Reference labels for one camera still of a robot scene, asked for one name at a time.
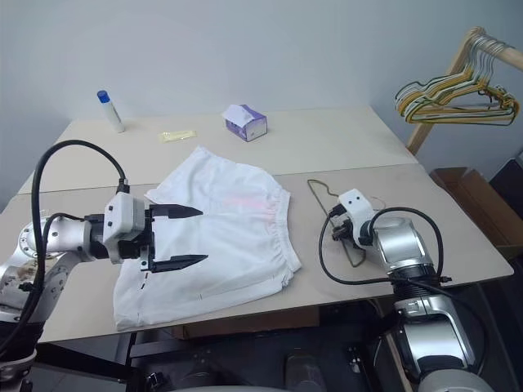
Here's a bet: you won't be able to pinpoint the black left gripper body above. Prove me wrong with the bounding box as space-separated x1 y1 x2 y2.
117 203 158 274

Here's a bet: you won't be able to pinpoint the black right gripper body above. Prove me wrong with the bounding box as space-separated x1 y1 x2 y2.
329 203 360 245

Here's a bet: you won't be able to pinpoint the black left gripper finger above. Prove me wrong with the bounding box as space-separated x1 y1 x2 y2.
154 254 210 274
149 204 204 222

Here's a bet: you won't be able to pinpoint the brown wire hanger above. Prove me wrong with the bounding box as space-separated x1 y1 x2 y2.
306 178 387 270

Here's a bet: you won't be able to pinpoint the white shorts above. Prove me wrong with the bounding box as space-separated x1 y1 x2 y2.
112 145 304 332

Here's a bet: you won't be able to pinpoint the yellow flat packet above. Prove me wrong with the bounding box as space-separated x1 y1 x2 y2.
158 128 199 144

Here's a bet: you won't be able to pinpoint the purple tissue box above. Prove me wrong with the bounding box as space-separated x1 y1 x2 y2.
221 104 269 144

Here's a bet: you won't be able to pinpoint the white bottle with blue cap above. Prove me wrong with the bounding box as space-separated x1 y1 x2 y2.
96 89 127 134

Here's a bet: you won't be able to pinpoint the brown cardboard box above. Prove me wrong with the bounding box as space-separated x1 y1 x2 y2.
428 167 523 263

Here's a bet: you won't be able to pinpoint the black box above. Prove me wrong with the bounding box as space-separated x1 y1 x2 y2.
487 149 523 207

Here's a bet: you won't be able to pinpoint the wooden clothes rack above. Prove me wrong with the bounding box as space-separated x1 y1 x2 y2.
405 25 523 158

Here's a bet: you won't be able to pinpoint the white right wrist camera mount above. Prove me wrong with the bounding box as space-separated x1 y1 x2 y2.
337 189 376 238

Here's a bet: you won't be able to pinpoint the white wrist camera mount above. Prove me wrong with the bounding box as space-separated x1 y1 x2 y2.
101 192 147 265
337 189 376 238

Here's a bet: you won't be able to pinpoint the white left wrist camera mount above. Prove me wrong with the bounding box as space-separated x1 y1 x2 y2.
101 192 147 265

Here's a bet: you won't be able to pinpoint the black table frame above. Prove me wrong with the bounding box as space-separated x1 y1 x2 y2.
34 329 141 385

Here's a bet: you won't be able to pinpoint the bunch of wire hangers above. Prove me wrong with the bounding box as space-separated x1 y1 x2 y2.
395 33 516 123

